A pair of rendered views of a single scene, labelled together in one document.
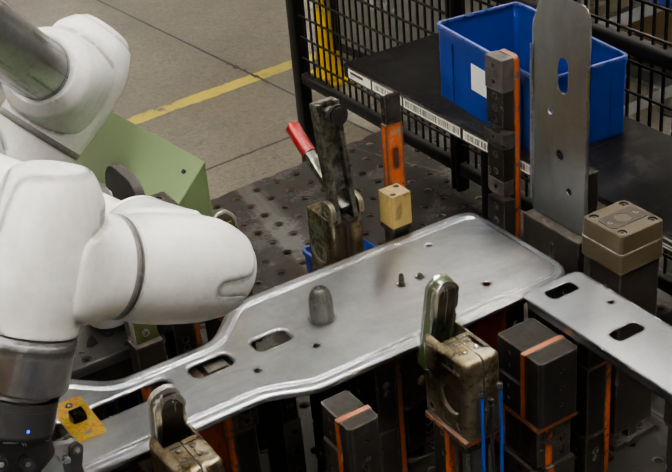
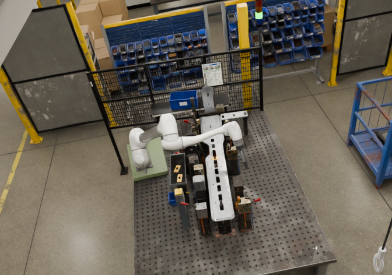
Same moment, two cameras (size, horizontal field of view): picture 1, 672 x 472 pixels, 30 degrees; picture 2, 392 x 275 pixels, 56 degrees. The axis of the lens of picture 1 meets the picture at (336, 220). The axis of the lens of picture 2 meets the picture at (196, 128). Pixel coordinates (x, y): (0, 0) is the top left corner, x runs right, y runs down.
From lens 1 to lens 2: 297 cm
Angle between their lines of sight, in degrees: 47
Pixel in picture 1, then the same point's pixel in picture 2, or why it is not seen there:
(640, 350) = (237, 115)
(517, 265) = (214, 117)
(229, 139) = (41, 164)
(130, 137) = not seen: hidden behind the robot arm
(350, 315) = not seen: hidden behind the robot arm
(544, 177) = (206, 108)
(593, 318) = (230, 116)
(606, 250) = (221, 110)
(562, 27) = (206, 89)
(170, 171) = (155, 142)
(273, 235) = not seen: hidden behind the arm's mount
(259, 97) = (30, 154)
